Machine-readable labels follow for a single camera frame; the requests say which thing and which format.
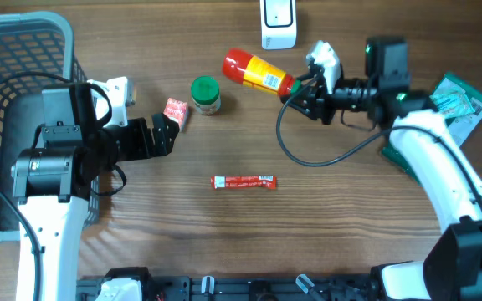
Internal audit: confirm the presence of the orange snack packet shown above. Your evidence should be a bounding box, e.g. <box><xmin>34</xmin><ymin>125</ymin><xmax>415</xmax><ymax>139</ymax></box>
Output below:
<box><xmin>163</xmin><ymin>98</ymin><xmax>189</xmax><ymax>131</ymax></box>

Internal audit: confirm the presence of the green lid spice jar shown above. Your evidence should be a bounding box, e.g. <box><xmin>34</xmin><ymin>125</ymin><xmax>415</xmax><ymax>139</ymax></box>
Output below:
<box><xmin>191</xmin><ymin>76</ymin><xmax>221</xmax><ymax>115</ymax></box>

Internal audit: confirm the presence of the red sauce bottle green cap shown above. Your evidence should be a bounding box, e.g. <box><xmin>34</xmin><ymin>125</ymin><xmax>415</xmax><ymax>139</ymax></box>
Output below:
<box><xmin>222</xmin><ymin>48</ymin><xmax>301</xmax><ymax>97</ymax></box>

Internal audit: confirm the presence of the red snack bar wrapper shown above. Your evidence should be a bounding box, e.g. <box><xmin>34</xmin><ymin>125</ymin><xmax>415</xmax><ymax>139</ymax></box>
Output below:
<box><xmin>211</xmin><ymin>176</ymin><xmax>277</xmax><ymax>190</ymax></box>

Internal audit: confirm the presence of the mint wet wipes pack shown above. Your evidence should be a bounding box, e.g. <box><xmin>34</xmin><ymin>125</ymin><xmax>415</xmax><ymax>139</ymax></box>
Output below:
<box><xmin>430</xmin><ymin>89</ymin><xmax>474</xmax><ymax>119</ymax></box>

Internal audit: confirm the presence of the green 3M gloves package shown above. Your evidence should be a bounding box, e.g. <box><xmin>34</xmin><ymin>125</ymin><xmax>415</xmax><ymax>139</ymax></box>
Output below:
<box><xmin>381</xmin><ymin>71</ymin><xmax>482</xmax><ymax>183</ymax></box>

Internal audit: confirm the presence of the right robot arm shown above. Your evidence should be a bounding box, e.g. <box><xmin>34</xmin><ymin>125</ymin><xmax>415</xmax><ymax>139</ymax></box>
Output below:
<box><xmin>282</xmin><ymin>36</ymin><xmax>482</xmax><ymax>300</ymax></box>

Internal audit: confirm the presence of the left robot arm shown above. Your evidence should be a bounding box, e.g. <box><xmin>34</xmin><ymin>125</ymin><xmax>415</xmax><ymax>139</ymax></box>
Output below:
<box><xmin>12</xmin><ymin>83</ymin><xmax>180</xmax><ymax>300</ymax></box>

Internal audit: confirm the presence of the white barcode scanner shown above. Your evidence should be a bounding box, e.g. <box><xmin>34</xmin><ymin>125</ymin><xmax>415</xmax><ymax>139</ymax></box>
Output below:
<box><xmin>259</xmin><ymin>0</ymin><xmax>297</xmax><ymax>50</ymax></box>

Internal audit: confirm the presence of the grey plastic mesh basket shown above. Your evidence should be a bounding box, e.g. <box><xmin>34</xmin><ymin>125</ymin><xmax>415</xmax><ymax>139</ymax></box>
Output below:
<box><xmin>0</xmin><ymin>12</ymin><xmax>87</xmax><ymax>196</ymax></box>

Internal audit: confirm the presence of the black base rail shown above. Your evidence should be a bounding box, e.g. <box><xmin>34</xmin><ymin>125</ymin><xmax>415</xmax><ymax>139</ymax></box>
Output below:
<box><xmin>74</xmin><ymin>273</ymin><xmax>376</xmax><ymax>301</ymax></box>

